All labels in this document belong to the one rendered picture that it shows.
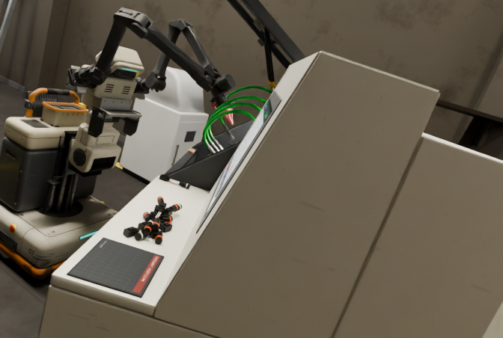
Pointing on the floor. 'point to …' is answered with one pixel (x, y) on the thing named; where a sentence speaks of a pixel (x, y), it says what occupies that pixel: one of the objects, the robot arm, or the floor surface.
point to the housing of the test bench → (434, 251)
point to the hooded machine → (165, 127)
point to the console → (281, 216)
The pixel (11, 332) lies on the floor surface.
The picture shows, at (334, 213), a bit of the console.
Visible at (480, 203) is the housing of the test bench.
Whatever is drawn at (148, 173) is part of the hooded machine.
